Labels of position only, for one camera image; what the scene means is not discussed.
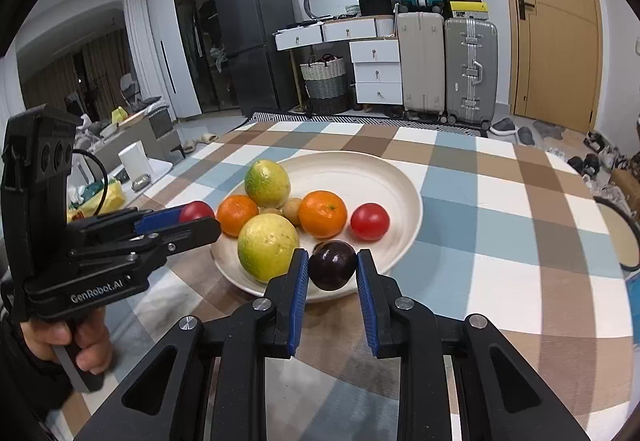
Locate yellow bag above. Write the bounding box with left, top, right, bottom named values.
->
left=80, top=178, right=126, bottom=217

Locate light curtain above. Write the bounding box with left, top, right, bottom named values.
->
left=122, top=0, right=163, bottom=104

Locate grey floor mat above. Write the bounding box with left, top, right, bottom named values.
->
left=532, top=118, right=566, bottom=142

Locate checked tablecloth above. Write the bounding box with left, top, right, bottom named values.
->
left=70, top=118, right=633, bottom=441

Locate beige suitcase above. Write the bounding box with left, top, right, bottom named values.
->
left=396, top=11, right=447, bottom=114

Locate small orange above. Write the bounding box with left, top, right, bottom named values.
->
left=216, top=194, right=260, bottom=238

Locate large orange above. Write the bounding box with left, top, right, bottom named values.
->
left=299, top=190, right=348, bottom=239

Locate silver suitcase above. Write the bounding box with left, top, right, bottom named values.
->
left=443, top=16, right=499, bottom=127

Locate pile of shoes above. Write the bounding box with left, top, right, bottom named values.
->
left=567, top=131, right=636, bottom=202

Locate dark grey fridge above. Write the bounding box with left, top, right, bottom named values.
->
left=213, top=0, right=301, bottom=117

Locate yellow and black shoe box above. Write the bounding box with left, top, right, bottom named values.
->
left=448, top=1, right=490, bottom=20

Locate white desk with drawers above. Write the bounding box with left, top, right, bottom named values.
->
left=273, top=16, right=405, bottom=107

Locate white cylinder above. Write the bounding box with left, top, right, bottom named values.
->
left=118, top=141, right=153, bottom=178

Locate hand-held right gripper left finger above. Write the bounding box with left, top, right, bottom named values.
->
left=74, top=247, right=311, bottom=441

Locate cream round plate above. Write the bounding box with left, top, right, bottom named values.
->
left=210, top=151, right=423, bottom=304

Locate black cable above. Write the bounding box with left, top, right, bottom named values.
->
left=72, top=148, right=110, bottom=217

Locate glass door wardrobe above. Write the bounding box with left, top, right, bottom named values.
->
left=167, top=0, right=248, bottom=114

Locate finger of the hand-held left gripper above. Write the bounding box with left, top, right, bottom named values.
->
left=67, top=207, right=191, bottom=243
left=65, top=217, right=222, bottom=273

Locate person's left hand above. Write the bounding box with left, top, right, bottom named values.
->
left=20, top=306, right=113, bottom=372

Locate dark purple fruit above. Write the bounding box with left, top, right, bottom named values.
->
left=309, top=241, right=358, bottom=292

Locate red tomato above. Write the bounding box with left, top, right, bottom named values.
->
left=179, top=200, right=216, bottom=224
left=350, top=202, right=391, bottom=242

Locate person's left forearm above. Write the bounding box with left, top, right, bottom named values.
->
left=0, top=316, right=76, bottom=441

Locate round tray, dark rim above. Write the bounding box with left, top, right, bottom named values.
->
left=592, top=195, right=640, bottom=272

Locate black storage box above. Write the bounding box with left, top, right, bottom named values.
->
left=356, top=0, right=398, bottom=17

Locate woven basket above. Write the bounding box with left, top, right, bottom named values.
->
left=300, top=54, right=349, bottom=116

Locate wooden door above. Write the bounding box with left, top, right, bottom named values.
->
left=492, top=0, right=603, bottom=134

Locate grey office chair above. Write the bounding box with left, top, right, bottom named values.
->
left=120, top=74, right=146, bottom=109

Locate white tall cabinet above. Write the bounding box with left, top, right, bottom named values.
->
left=146, top=0, right=203, bottom=119

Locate yellow-green citrus fruit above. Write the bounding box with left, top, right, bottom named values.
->
left=237, top=214, right=301, bottom=284
left=244, top=160, right=292, bottom=208

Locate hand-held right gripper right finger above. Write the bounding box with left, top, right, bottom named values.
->
left=356, top=248, right=591, bottom=441

